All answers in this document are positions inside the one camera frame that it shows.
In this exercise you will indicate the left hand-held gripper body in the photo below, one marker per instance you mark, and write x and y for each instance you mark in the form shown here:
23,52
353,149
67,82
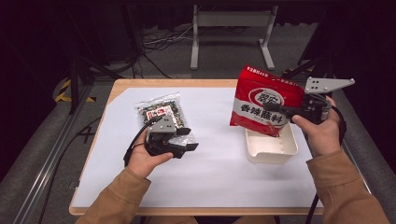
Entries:
163,126

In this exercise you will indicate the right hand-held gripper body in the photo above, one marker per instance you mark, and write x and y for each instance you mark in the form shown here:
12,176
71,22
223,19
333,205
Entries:
323,84

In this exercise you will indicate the clear bag of dried seaweed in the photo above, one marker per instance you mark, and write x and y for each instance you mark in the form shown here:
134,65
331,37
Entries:
174,104

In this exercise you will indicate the red seasoning packet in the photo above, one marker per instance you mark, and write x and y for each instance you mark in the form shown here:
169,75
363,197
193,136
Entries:
258,93

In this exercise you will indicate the white divided plastic container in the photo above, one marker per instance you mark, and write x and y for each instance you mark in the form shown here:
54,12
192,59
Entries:
271,149

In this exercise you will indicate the person's right hand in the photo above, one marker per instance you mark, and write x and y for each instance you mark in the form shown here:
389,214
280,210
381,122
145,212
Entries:
320,137

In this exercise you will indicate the person's left hand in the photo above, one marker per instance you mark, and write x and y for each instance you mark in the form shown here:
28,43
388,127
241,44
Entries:
143,161

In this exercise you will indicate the black tripod stand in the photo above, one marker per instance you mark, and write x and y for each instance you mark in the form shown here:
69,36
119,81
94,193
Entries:
74,81
311,63

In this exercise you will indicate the white table mat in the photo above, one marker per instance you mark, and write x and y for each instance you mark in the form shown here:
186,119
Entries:
211,174

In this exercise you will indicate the wooden table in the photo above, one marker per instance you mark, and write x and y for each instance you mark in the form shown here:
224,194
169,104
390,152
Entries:
174,82

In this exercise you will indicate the person's right leg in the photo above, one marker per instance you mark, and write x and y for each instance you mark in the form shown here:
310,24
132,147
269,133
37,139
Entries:
253,221

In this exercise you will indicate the yellow and black floor tape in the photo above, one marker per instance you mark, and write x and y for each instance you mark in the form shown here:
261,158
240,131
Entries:
63,90

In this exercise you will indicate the white metal stand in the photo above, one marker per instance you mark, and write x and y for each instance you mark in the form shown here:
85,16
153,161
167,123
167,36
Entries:
233,18

